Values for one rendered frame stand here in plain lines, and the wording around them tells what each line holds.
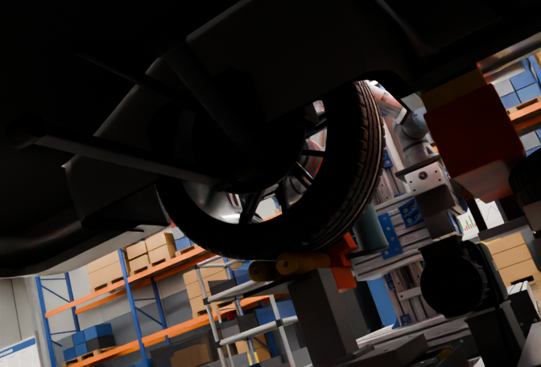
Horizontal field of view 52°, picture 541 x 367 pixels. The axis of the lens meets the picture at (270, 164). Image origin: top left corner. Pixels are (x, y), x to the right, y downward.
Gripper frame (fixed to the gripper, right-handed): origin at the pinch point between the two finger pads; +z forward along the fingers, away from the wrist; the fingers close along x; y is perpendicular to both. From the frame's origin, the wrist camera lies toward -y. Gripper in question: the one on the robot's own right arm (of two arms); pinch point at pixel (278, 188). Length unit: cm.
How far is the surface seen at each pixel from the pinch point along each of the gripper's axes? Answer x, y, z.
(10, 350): 558, 95, -842
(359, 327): 566, -59, -189
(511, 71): 1065, 328, 147
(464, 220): 599, 27, -11
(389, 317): 569, -59, -146
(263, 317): 146, -32, -99
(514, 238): 938, -2, 19
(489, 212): 600, 24, 21
